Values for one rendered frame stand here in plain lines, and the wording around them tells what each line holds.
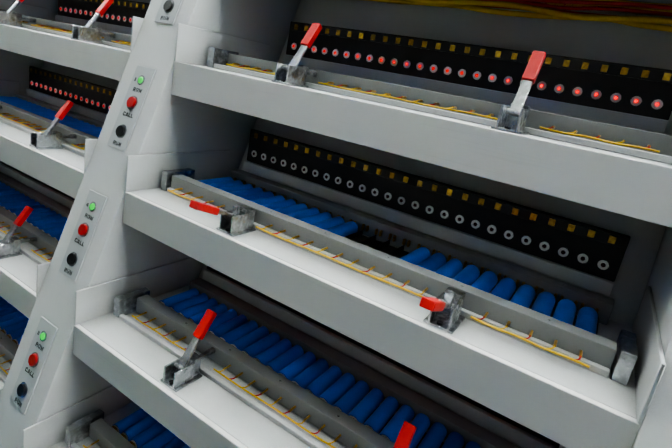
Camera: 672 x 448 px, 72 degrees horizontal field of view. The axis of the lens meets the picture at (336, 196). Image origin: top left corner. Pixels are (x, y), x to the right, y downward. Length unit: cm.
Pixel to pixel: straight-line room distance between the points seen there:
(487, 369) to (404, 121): 24
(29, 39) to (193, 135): 39
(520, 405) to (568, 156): 21
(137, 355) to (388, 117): 43
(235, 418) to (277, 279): 16
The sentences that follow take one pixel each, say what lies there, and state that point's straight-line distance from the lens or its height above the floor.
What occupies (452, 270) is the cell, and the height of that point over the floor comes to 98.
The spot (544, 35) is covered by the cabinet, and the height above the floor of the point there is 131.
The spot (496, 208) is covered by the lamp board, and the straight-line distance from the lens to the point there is 59.
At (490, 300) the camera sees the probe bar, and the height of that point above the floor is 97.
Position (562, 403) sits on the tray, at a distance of 43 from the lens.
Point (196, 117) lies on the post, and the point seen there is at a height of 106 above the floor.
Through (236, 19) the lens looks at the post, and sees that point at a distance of 76.
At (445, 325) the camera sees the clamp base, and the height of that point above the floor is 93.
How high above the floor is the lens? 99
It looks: 2 degrees up
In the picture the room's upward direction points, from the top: 20 degrees clockwise
